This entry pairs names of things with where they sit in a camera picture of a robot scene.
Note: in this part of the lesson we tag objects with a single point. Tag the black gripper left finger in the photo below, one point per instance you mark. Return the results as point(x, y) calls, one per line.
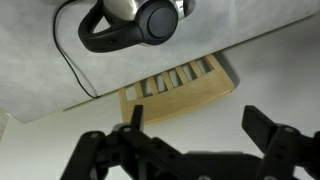
point(133, 150)

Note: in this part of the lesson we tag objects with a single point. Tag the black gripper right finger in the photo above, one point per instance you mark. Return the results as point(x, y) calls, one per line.
point(283, 150)

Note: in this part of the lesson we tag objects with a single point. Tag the stainless steel electric kettle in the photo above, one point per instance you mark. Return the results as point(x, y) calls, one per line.
point(160, 23)

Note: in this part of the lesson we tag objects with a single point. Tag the light wood chair curved backrest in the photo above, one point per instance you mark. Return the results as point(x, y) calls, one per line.
point(186, 96)

